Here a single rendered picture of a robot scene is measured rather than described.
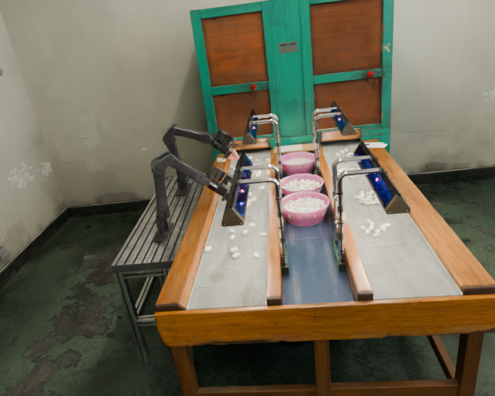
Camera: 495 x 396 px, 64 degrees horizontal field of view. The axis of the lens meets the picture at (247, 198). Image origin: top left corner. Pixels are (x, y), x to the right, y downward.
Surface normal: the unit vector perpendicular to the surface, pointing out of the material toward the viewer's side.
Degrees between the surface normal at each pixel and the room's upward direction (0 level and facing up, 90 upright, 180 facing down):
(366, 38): 90
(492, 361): 0
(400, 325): 90
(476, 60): 90
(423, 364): 0
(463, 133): 91
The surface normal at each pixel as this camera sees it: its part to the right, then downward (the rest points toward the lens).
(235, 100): -0.06, 0.42
